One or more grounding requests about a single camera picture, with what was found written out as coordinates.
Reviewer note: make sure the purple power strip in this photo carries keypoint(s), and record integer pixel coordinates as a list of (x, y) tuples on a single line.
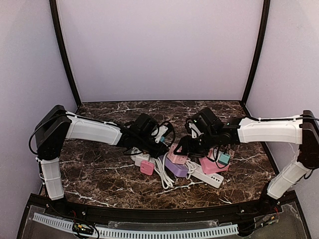
[(177, 169)]

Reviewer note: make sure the black frame post right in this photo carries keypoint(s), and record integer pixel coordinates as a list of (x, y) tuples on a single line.
[(257, 52)]

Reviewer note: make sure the white power strip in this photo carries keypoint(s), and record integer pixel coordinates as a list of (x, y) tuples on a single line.
[(215, 180)]

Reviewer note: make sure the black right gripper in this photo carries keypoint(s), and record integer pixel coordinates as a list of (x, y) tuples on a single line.
[(189, 144)]

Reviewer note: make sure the white cable duct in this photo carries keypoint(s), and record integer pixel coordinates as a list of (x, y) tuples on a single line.
[(117, 230)]

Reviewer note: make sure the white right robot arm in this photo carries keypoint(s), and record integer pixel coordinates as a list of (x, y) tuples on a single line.
[(302, 130)]

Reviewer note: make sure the teal charger cube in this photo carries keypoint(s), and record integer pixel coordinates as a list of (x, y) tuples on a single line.
[(224, 159)]

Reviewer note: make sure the black frame post left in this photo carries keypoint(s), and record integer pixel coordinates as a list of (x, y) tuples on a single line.
[(63, 51)]

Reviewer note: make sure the pink adapter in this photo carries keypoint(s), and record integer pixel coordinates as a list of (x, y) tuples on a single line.
[(147, 167)]

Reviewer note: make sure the small circuit board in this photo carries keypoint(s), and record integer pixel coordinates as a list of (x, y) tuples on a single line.
[(82, 229)]

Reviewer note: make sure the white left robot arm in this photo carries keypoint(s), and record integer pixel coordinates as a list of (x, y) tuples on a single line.
[(59, 125)]

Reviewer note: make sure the pink triangular power strip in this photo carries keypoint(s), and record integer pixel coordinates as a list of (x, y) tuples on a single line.
[(210, 165)]

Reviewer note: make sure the white round power plug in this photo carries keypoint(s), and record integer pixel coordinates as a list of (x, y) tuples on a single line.
[(138, 156)]

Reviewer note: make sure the pink cube socket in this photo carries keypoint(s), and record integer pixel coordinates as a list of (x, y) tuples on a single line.
[(174, 158)]

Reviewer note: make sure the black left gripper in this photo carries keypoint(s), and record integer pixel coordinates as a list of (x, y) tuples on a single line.
[(154, 148)]

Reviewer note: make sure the black frame post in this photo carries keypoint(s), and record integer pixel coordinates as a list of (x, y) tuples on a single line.
[(63, 51), (257, 52)]

